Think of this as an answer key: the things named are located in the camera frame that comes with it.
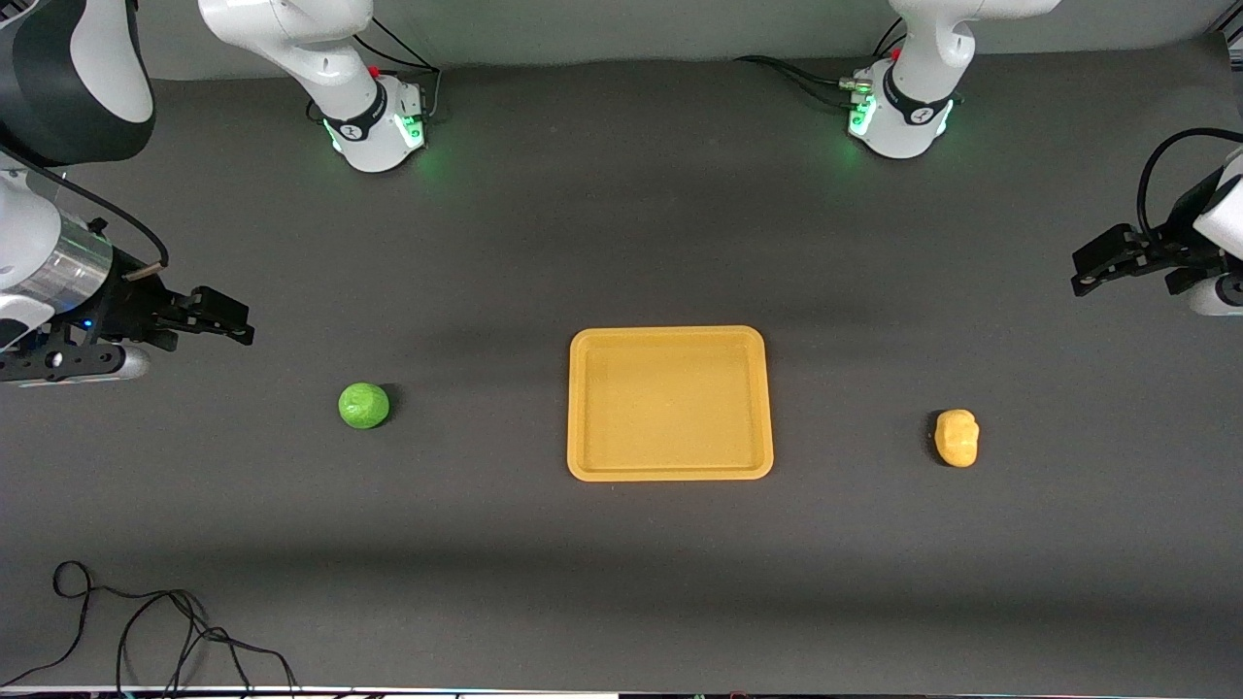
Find black right arm wrist cable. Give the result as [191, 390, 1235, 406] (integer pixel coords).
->
[0, 146, 172, 283]

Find yellow plastic tray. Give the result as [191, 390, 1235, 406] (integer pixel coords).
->
[567, 326, 775, 483]

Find yellow potato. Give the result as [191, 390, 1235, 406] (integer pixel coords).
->
[933, 409, 981, 469]

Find black left arm base cables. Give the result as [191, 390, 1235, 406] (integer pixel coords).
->
[734, 17, 909, 110]

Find black right arm base cables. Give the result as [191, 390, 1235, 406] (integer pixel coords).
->
[307, 16, 445, 125]

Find black left arm wrist cable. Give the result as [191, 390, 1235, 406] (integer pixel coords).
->
[1136, 127, 1243, 246]

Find black arm base cables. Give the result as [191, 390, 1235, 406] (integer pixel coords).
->
[307, 16, 445, 125]
[734, 17, 909, 110]

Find black arm wrist cable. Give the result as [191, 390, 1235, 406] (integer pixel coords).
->
[1136, 127, 1243, 246]
[0, 146, 172, 283]

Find thin black loose cable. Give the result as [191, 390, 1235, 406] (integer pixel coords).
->
[0, 560, 300, 696]

